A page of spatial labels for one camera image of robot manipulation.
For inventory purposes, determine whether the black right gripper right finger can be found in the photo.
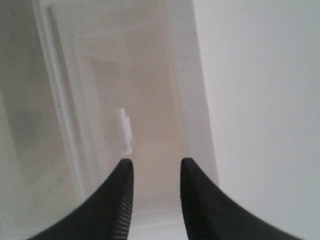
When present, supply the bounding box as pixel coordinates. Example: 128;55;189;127
180;157;297;240

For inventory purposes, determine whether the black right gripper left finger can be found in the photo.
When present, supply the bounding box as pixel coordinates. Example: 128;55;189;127
32;159;134;240

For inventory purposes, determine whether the clear drawer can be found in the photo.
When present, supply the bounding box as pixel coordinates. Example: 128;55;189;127
42;0;217;214

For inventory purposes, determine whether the white plastic drawer cabinet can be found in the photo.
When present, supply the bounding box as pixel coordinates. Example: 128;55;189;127
0;0;221;240

